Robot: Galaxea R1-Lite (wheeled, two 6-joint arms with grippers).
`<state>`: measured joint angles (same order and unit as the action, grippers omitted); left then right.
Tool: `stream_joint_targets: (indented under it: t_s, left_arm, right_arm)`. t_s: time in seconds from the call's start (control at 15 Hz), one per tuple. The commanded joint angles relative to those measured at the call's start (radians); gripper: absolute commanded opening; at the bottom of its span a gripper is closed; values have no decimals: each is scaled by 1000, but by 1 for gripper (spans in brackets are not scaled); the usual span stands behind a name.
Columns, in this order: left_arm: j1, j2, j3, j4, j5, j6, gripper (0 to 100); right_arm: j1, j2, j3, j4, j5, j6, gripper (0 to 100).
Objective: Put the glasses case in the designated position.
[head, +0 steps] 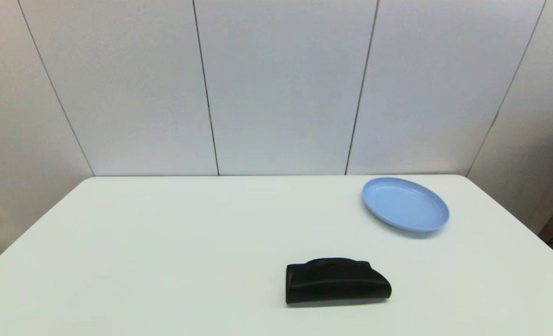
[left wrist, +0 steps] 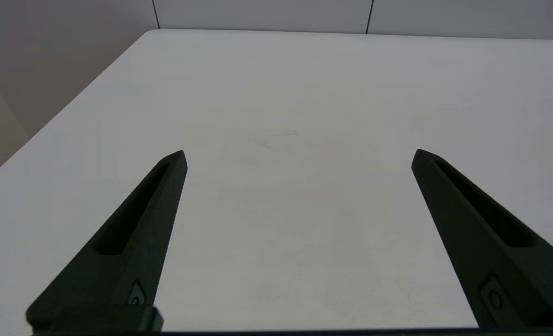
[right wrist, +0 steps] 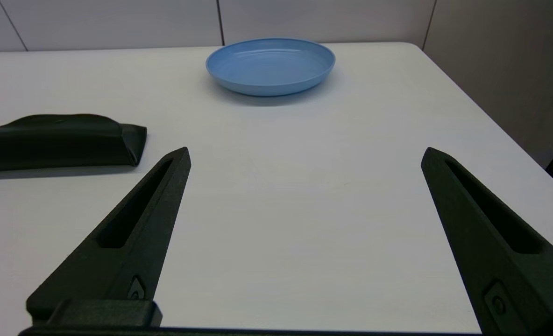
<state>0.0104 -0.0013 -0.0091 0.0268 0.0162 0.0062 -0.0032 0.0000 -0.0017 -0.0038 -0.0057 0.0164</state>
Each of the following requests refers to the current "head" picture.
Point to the black glasses case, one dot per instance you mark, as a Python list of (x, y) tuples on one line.
[(335, 282)]

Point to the light blue plate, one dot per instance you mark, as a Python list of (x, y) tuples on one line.
[(405, 204)]

